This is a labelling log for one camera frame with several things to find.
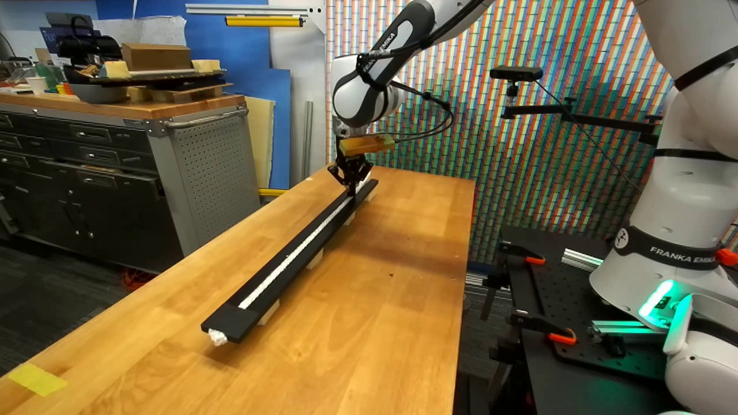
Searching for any black breadboard plate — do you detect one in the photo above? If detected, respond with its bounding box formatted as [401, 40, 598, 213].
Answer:
[499, 228, 694, 415]

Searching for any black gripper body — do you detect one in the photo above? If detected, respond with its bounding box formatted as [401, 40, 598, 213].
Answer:
[329, 150, 376, 187]

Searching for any blue board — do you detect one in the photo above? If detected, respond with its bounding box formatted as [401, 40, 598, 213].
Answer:
[95, 0, 295, 192]

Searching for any pale foam block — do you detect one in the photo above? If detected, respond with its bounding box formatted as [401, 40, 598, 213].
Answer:
[101, 57, 135, 80]
[191, 57, 227, 76]

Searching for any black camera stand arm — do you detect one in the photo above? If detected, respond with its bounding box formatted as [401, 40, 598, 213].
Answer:
[497, 79, 665, 148]

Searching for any short metal bar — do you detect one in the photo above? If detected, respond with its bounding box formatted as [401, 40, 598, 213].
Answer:
[588, 315, 665, 340]

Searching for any wooden box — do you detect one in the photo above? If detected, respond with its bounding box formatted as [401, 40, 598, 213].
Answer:
[121, 41, 194, 73]

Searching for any black stereo camera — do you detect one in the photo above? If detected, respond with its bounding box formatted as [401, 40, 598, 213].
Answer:
[490, 64, 545, 84]

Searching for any silver aluminium extrusion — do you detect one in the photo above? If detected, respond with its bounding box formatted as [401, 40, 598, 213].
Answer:
[560, 246, 609, 272]

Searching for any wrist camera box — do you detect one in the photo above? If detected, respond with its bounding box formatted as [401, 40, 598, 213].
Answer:
[339, 133, 400, 160]

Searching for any orange black bar clamp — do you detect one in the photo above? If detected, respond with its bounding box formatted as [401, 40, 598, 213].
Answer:
[481, 239, 549, 321]
[511, 308, 581, 350]

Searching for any beige board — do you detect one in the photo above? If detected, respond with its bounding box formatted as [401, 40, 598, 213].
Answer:
[244, 95, 278, 192]

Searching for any black bulky device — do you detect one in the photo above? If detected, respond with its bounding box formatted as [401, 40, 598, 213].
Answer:
[41, 10, 125, 66]

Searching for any wooden plank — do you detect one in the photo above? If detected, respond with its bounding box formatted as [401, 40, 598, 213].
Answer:
[145, 80, 231, 106]

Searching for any white bar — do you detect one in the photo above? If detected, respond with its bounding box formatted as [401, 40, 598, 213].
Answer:
[182, 2, 329, 16]

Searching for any colourful patterned backdrop panel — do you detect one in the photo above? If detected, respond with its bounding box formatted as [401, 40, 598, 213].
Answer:
[322, 0, 713, 267]

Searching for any yellow bar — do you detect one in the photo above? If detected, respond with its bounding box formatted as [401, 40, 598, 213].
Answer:
[224, 16, 306, 29]

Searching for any yellow tape patch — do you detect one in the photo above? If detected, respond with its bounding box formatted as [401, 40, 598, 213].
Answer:
[6, 363, 70, 398]

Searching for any black grooved rail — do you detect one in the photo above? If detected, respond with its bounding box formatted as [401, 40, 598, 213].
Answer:
[202, 172, 380, 344]

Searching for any grey perforated tool cabinet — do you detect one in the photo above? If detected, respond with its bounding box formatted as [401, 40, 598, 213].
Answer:
[0, 93, 263, 276]

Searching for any white rope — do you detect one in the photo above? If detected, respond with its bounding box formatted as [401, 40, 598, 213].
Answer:
[238, 189, 360, 314]

